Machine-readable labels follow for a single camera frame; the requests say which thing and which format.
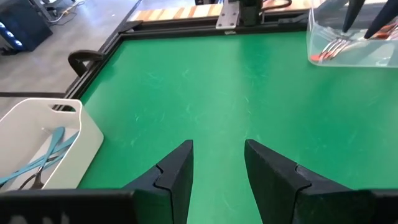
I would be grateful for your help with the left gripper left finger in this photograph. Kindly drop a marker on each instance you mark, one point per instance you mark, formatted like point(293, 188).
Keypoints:
point(168, 186)

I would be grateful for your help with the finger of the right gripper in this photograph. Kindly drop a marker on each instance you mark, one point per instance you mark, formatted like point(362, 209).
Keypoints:
point(385, 17)
point(354, 14)

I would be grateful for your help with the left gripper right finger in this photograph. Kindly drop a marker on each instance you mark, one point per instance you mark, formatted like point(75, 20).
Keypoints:
point(280, 193)

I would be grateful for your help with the clear plastic bin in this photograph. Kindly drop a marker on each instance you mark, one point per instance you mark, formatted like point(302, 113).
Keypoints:
point(357, 59)

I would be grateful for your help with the white plastic bin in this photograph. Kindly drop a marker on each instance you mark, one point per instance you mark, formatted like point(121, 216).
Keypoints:
point(87, 149)

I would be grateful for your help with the green table mat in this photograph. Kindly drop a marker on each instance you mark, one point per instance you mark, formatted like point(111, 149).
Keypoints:
point(217, 93)

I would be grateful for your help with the silver mounting plate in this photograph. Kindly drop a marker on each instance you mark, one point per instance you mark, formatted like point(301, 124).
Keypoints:
point(228, 17)

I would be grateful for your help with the black clamp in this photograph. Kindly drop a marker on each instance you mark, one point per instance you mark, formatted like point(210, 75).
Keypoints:
point(81, 56)

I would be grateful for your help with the black computer case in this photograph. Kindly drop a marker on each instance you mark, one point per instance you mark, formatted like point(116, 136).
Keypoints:
point(28, 28)

